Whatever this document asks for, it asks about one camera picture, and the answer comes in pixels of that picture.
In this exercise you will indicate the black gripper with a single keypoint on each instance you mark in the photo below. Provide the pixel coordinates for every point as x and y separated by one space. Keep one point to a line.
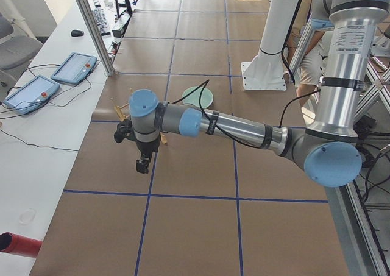
147 147

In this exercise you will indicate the blue teach pendant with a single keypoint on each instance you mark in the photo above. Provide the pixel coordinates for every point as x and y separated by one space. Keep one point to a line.
75 68
32 95

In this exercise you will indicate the blue teach pendant far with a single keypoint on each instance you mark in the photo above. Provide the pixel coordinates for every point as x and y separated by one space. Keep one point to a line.
75 68

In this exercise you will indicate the grey office chair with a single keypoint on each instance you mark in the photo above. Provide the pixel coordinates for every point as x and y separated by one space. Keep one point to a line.
17 51

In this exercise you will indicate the black computer mouse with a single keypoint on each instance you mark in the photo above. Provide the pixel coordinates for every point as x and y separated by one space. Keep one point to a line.
77 33

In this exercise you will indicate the red cylinder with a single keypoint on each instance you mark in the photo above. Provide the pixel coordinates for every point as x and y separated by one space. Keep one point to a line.
20 245

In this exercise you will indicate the blue teach pendant near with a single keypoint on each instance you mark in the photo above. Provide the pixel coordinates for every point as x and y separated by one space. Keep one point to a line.
32 95

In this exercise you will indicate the aluminium frame post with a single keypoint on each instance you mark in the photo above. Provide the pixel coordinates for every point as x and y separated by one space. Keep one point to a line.
92 27

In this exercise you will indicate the pale green plate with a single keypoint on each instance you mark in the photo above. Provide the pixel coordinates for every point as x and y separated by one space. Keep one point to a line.
198 95

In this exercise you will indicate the black keyboard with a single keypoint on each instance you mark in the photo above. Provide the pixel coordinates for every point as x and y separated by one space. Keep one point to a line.
101 21

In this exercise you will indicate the wooden dish rack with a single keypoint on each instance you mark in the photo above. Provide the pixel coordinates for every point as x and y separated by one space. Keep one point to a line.
118 109

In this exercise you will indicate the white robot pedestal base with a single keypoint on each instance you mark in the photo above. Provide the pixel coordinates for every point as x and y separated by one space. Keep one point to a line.
265 71

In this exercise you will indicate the person in beige shorts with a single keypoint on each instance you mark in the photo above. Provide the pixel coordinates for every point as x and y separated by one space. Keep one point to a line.
311 64

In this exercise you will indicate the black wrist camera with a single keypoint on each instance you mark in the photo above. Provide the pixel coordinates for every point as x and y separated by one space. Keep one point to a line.
123 131

